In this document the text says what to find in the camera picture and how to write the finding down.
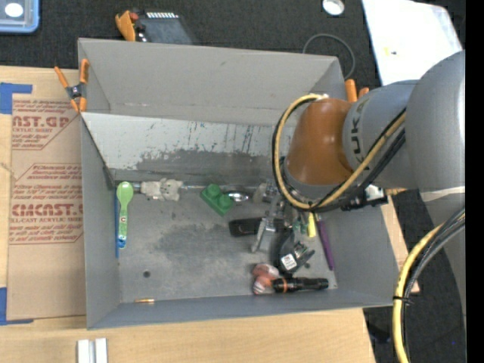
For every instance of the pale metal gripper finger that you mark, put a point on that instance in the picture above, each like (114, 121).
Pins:
(264, 236)

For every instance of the black flat case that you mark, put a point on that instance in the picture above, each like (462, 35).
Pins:
(244, 227)

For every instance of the black tool with white label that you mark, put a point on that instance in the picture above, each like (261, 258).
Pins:
(289, 259)

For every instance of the silver metal spoon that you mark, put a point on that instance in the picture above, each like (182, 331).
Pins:
(238, 196)

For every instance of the pink toy figure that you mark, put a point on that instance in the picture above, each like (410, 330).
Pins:
(262, 274)

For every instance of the yellow marker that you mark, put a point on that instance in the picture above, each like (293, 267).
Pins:
(311, 226)

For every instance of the green toy brick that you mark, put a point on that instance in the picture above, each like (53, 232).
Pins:
(216, 199)

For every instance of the black and orange flashlight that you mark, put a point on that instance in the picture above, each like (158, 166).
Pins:
(302, 284)

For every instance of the purple pen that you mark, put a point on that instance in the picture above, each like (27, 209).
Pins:
(326, 244)

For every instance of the grey metal bin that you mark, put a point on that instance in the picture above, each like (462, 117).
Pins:
(196, 255)

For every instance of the white toy animal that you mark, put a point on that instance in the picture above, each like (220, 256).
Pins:
(162, 190)

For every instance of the small brass cylinder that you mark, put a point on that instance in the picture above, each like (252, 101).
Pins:
(145, 300)

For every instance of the green plastic spoon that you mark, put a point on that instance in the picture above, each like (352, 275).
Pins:
(124, 202)

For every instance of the brown cardboard board red print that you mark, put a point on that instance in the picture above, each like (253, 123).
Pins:
(45, 263)

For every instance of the black cylinder on white bracket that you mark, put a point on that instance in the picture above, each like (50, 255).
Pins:
(363, 202)

